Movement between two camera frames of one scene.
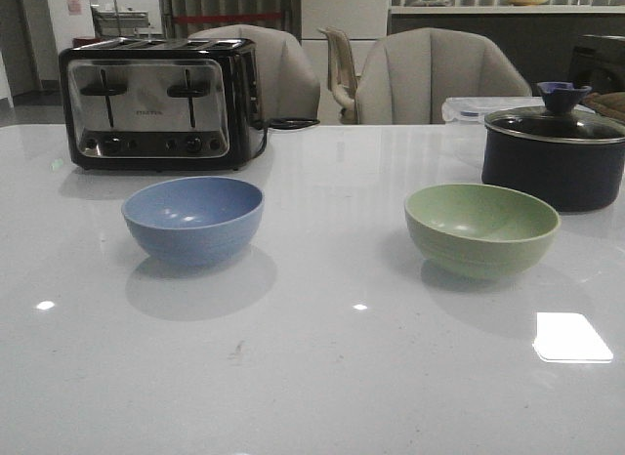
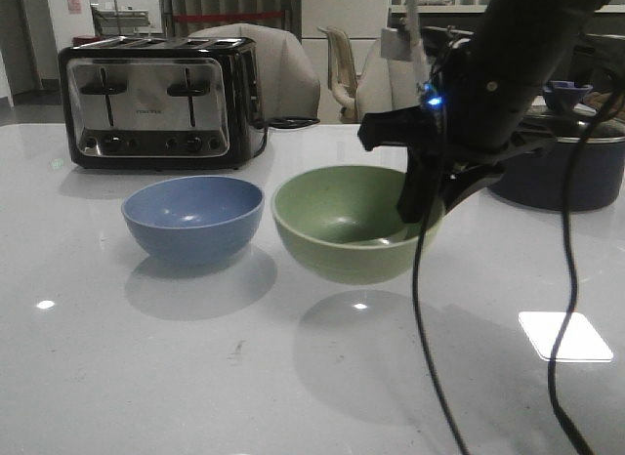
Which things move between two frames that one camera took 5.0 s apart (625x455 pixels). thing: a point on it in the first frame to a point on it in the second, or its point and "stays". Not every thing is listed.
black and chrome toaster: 160,104 stays
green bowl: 479,230 to 345,223
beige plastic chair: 342,79 stays
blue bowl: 192,221 stays
